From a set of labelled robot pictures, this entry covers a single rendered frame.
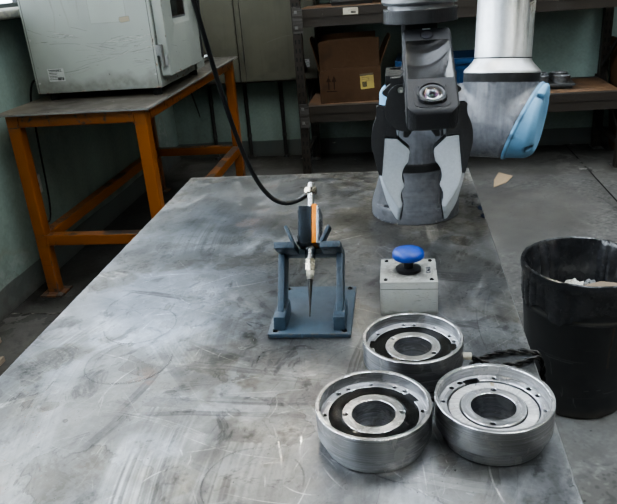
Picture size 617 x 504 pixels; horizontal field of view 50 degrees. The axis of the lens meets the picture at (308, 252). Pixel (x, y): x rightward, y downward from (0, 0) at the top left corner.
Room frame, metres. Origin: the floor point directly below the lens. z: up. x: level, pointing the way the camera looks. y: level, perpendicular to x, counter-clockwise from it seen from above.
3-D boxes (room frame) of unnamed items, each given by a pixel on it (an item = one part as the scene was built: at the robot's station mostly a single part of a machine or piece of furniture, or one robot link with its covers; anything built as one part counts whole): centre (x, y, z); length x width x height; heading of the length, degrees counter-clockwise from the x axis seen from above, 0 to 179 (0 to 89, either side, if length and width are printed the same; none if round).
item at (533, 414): (0.49, -0.16, 0.82); 0.08 x 0.08 x 0.02
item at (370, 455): (0.50, -0.05, 0.82); 0.10 x 0.10 x 0.04
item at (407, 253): (0.76, -0.12, 0.85); 0.04 x 0.04 x 0.05
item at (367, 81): (4.21, -0.36, 0.64); 0.49 x 0.40 x 0.37; 86
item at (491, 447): (0.49, -0.16, 0.82); 0.10 x 0.10 x 0.04
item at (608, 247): (1.62, -0.75, 0.21); 0.34 x 0.34 x 0.43
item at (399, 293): (0.76, -0.13, 0.82); 0.08 x 0.07 x 0.05; 171
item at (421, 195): (1.10, -0.19, 0.85); 0.15 x 0.15 x 0.10
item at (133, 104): (3.26, 0.73, 0.39); 1.50 x 0.62 x 0.78; 171
